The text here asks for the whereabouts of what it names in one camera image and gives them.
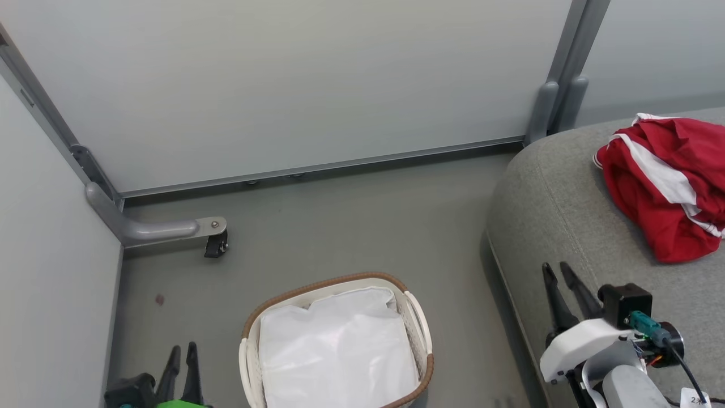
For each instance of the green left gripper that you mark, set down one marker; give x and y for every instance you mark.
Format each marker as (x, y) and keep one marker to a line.
(181, 404)

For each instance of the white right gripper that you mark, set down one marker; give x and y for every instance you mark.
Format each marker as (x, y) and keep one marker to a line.
(578, 345)

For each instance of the red and white garment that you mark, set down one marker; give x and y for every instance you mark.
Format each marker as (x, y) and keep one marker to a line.
(662, 187)

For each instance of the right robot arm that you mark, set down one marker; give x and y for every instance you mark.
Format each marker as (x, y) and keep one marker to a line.
(628, 385)

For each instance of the grey fabric sofa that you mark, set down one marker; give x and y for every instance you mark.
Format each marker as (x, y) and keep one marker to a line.
(555, 204)

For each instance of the black caster wheel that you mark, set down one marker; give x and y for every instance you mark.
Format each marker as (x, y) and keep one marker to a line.
(215, 246)

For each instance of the grey partition foot bar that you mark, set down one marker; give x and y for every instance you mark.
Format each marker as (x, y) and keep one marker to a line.
(153, 231)

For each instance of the white laundry basket brown rim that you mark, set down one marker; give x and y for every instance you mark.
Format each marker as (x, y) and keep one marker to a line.
(422, 351)

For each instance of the white label tag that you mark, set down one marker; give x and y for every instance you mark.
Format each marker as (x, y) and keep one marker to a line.
(695, 398)

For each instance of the white basket liner cloth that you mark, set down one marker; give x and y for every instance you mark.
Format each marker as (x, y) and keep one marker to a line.
(340, 351)

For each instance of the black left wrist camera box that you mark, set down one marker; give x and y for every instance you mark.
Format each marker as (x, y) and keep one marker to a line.
(129, 391)

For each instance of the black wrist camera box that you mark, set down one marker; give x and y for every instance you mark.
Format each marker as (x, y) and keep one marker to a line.
(626, 303)
(129, 391)

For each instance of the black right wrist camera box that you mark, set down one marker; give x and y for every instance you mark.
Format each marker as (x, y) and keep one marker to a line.
(626, 303)

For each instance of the grey double partition post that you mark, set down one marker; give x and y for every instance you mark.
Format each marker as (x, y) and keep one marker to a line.
(566, 62)

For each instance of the grey partition bottom rail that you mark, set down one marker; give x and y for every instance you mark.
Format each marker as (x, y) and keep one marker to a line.
(323, 168)

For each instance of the grey partition post with bracket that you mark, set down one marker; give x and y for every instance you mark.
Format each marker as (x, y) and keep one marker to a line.
(51, 119)

